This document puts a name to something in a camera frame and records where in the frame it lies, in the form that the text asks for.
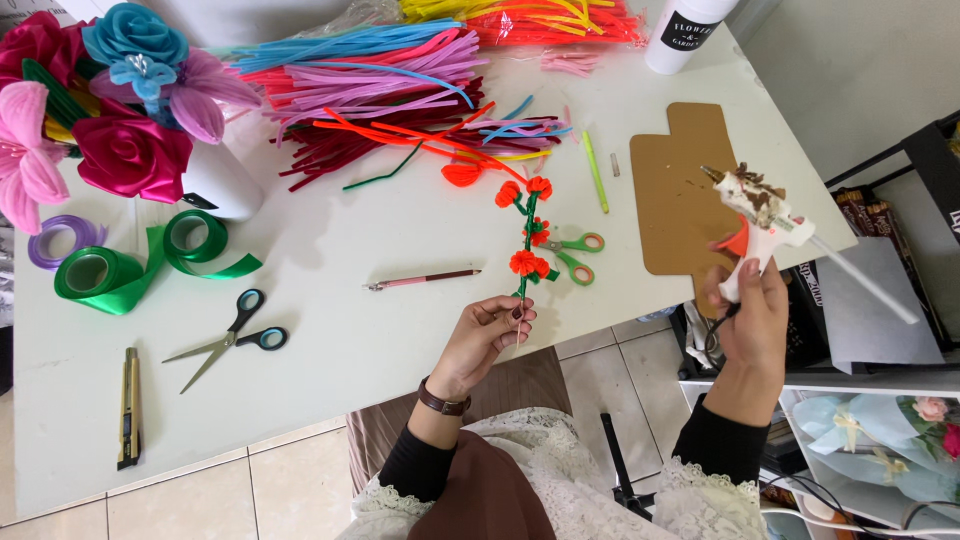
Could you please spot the person's left hand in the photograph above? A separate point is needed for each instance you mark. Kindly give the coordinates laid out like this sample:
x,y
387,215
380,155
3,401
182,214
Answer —
x,y
469,352

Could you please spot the person's right hand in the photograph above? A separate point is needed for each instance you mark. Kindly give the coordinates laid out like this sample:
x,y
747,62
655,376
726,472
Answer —
x,y
754,322

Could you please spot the white hot glue gun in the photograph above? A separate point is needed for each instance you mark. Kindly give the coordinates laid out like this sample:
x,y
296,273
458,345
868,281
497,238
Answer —
x,y
761,225

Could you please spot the orange pipe cleaner flower stem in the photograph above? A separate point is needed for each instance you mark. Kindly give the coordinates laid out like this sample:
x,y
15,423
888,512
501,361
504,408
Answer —
x,y
529,225

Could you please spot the brown wristwatch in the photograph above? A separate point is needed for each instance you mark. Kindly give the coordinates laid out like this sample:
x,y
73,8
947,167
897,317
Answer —
x,y
442,403

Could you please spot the pink and brown pencil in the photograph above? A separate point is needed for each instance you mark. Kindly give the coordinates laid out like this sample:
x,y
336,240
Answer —
x,y
427,278

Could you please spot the person's brown skirt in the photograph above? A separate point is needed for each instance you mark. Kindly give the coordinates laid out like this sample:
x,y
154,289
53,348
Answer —
x,y
480,487

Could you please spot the brown cardboard piece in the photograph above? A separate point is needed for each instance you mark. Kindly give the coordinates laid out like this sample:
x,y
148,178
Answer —
x,y
679,195

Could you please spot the black metal rack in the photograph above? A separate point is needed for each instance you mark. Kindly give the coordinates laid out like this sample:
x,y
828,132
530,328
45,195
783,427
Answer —
x,y
877,217

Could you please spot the person's white lace top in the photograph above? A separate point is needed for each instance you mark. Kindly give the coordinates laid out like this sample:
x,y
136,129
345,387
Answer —
x,y
577,480

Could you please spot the white shelf with bouquet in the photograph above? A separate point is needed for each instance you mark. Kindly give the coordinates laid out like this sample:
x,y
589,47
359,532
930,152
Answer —
x,y
877,450

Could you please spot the loose orange pipe cleaner flower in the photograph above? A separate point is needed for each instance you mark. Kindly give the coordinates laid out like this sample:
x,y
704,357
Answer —
x,y
461,174

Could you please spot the black tripod leg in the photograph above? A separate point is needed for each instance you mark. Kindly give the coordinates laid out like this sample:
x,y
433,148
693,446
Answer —
x,y
621,465

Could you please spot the dark green pipe cleaner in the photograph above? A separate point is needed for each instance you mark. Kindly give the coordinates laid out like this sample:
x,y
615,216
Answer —
x,y
386,176

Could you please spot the short clear glue stick piece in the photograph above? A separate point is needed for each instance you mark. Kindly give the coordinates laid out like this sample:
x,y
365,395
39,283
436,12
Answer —
x,y
615,165

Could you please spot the light green pen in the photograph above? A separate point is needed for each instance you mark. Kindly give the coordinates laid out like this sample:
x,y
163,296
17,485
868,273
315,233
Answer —
x,y
595,172

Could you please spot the black and blue scissors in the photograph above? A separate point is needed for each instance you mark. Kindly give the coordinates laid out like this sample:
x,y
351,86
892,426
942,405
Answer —
x,y
225,341

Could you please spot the heap of coloured pipe cleaners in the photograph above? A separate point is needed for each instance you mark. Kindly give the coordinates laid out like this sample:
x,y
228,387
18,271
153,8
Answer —
x,y
375,97

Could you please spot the small green ribbon roll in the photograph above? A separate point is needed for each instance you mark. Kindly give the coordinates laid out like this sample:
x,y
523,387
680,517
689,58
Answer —
x,y
206,251

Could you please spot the white cylinder with black label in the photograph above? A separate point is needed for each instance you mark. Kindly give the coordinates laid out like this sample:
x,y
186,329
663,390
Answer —
x,y
679,37

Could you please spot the white vase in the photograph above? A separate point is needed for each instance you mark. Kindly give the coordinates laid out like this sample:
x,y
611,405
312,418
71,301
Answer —
x,y
221,184

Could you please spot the pink pipe cleaner pieces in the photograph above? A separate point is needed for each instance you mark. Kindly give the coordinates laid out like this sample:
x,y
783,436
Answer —
x,y
568,62

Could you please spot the pack of orange yellow pipe cleaners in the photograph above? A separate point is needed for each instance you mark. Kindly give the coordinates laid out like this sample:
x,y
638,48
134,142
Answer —
x,y
540,22

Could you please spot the yellow and black utility knife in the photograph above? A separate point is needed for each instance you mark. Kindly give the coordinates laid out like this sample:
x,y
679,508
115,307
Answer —
x,y
130,409

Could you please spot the large green ribbon roll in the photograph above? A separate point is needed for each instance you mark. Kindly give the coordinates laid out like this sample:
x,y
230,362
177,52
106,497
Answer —
x,y
101,281

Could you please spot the bunch of ribbon flowers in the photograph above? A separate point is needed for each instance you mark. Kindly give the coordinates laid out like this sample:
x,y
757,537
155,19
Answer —
x,y
131,154

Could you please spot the purple ribbon roll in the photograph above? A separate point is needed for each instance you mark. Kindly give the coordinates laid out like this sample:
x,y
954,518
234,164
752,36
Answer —
x,y
56,244

